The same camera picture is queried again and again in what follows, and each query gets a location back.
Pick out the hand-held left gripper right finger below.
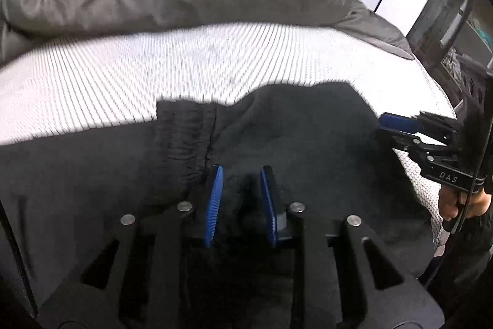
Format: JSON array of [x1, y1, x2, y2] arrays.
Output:
[[260, 165, 418, 326]]

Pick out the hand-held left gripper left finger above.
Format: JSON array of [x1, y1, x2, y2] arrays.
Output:
[[63, 164, 224, 326]]

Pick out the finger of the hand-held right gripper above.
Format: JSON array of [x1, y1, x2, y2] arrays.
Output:
[[379, 111, 459, 145], [377, 129, 436, 160]]

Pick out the black pants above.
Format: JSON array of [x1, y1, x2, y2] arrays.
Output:
[[0, 82, 447, 329]]

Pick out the person's right forearm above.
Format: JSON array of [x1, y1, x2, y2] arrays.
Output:
[[420, 208, 493, 314]]

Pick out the person's right hand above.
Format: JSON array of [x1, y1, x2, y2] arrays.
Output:
[[440, 190, 493, 222]]

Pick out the dark glass cabinet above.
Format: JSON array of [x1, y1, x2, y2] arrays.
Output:
[[406, 0, 493, 114]]

